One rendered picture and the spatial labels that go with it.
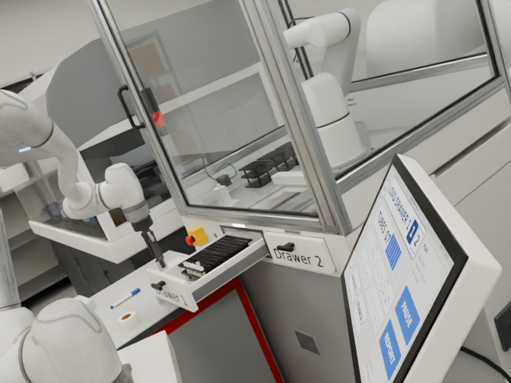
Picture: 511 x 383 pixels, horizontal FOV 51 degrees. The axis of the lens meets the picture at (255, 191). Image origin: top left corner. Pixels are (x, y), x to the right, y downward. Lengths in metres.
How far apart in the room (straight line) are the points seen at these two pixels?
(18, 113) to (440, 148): 1.24
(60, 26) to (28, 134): 4.68
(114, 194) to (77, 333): 0.69
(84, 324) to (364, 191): 0.82
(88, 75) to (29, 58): 3.46
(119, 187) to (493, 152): 1.30
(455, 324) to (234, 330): 1.48
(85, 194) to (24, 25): 4.28
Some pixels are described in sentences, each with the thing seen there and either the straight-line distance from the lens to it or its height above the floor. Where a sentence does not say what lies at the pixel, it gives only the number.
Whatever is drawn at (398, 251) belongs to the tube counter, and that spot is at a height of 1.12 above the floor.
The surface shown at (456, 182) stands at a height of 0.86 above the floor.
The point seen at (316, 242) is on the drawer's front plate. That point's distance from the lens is 1.57.
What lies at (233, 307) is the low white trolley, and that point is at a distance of 2.09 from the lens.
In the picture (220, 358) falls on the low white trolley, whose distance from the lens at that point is 2.12.
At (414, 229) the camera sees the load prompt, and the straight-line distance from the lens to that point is 0.87.
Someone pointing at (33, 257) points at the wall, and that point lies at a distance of 5.94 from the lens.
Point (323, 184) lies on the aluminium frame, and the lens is 1.44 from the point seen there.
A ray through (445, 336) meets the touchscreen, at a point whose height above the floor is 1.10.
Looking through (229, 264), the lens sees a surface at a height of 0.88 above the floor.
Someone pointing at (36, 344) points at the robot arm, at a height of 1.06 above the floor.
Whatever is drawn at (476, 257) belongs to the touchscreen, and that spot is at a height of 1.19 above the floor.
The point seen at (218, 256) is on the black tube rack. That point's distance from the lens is 1.83.
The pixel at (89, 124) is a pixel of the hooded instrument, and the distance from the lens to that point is 2.54.
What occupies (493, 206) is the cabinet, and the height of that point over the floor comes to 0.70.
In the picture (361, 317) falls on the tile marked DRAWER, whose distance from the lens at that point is 0.99.
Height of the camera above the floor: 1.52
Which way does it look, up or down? 15 degrees down
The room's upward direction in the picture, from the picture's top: 22 degrees counter-clockwise
